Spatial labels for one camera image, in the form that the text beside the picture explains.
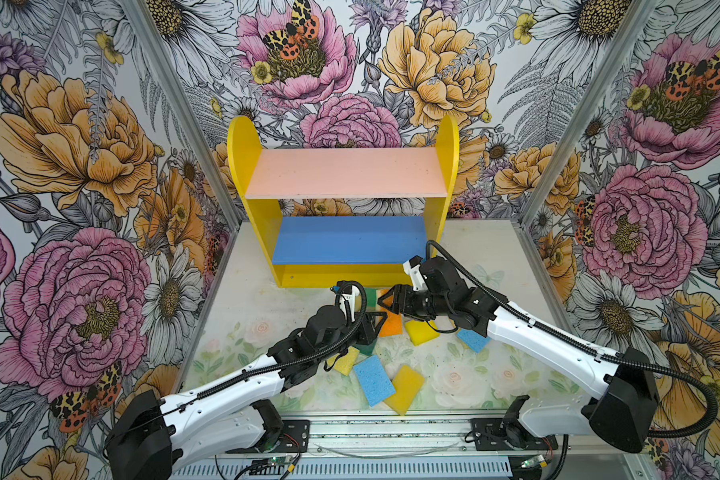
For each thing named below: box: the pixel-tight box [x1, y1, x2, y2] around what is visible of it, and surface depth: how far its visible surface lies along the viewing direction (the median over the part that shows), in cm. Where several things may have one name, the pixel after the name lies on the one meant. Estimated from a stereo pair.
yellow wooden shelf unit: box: [227, 116, 460, 288], surface depth 83 cm
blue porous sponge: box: [354, 355, 396, 408], surface depth 82 cm
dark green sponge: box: [352, 338, 377, 355], surface depth 89 cm
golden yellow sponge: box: [384, 365, 424, 416], surface depth 82 cm
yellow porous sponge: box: [327, 346, 360, 377], surface depth 86 cm
